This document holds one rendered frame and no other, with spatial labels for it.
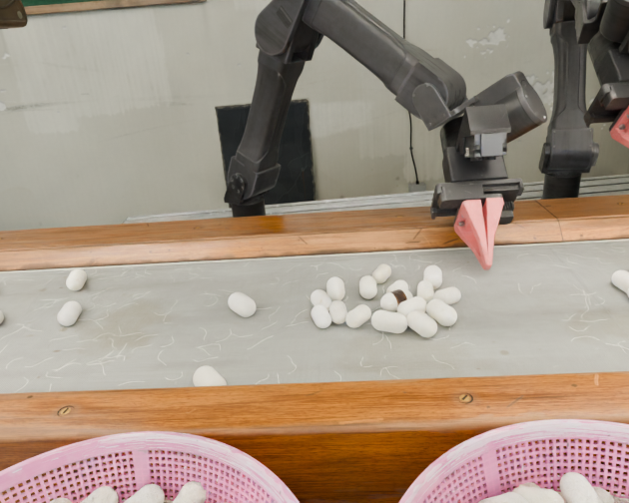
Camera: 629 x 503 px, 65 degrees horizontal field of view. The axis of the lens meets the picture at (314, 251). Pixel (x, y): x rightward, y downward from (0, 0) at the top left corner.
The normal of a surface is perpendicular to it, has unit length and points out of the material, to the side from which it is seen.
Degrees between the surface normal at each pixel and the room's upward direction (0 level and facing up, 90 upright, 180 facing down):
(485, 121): 40
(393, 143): 89
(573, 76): 65
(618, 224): 45
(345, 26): 88
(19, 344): 0
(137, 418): 0
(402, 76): 88
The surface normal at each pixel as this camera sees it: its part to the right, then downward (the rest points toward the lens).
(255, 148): -0.48, 0.27
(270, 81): -0.56, 0.49
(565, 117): -0.26, -0.02
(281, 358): -0.07, -0.91
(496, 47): 0.04, 0.39
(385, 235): -0.08, -0.36
